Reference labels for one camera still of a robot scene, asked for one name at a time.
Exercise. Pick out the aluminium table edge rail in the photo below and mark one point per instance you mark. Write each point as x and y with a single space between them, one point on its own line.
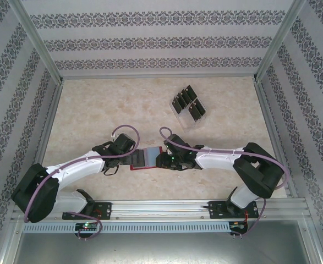
274 137
46 137

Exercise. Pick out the small circuit board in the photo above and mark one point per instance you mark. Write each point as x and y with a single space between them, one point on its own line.
236 225
87 226

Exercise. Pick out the red leather card holder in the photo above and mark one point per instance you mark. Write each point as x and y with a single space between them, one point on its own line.
151 155

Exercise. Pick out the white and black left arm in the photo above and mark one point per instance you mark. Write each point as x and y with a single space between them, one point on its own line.
78 166

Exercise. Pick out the black credit card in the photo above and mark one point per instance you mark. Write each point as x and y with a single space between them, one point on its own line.
177 105
190 91
137 159
199 107
181 100
194 113
185 96

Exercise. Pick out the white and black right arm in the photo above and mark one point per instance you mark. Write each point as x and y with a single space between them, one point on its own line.
216 160

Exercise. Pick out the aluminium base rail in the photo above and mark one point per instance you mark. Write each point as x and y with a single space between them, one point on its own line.
161 210

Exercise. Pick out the grey metal sheet panel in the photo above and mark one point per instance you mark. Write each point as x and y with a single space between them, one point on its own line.
161 250

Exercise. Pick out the clear acrylic card stand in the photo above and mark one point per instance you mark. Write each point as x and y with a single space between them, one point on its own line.
188 125

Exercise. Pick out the aluminium frame post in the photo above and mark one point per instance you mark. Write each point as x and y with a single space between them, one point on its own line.
276 44
314 236
8 244
39 44

